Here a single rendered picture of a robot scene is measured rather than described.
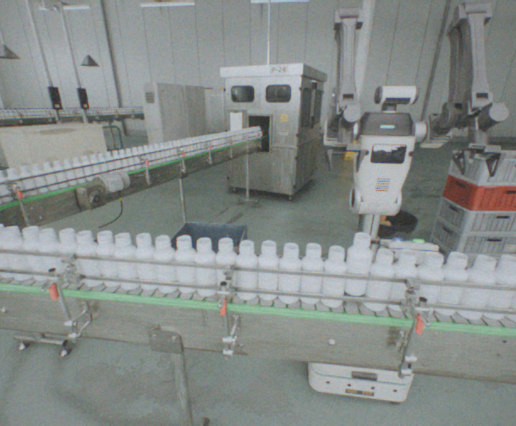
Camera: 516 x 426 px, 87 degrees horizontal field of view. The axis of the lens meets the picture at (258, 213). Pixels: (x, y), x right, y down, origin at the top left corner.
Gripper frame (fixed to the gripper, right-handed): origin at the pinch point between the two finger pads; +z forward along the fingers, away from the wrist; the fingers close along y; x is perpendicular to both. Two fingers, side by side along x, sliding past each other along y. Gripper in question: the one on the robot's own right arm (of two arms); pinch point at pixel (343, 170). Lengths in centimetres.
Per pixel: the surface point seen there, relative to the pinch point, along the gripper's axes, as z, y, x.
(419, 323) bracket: 43, 11, -37
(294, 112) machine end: -153, -24, 281
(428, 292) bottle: 37, 17, -30
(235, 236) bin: 28, -45, 32
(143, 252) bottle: 34, -58, -32
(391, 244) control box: 26.4, 11.8, -17.0
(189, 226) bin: 25, -69, 30
